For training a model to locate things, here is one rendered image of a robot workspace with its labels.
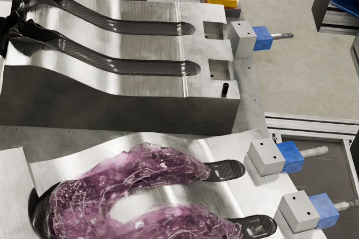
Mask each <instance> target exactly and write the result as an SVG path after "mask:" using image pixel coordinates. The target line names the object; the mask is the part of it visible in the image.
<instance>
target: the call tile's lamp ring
mask: <svg viewBox="0 0 359 239"><path fill-rule="evenodd" d="M203 3H205V4H207V2H206V0H203ZM224 9H231V10H241V8H240V4H239V0H237V7H226V6H224Z"/></svg>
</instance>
